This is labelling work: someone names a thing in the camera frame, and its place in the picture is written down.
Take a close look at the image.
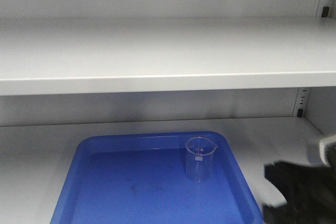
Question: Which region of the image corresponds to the grey cabinet upper shelf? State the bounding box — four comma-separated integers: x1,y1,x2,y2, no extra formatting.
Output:
1,18,335,96

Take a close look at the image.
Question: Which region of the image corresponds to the clear glass beaker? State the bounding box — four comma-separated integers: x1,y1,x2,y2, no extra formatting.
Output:
185,136,218,183

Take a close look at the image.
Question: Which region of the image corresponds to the grey storage cabinet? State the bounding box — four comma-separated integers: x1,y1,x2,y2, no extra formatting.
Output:
1,0,335,223

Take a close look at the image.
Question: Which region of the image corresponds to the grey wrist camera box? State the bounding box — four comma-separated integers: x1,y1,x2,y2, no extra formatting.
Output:
307,134,335,167

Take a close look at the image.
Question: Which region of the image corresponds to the blue plastic tray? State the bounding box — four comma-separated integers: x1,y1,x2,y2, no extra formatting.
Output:
51,131,263,223

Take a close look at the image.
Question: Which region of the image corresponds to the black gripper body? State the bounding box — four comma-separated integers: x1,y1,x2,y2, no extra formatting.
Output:
263,161,335,223

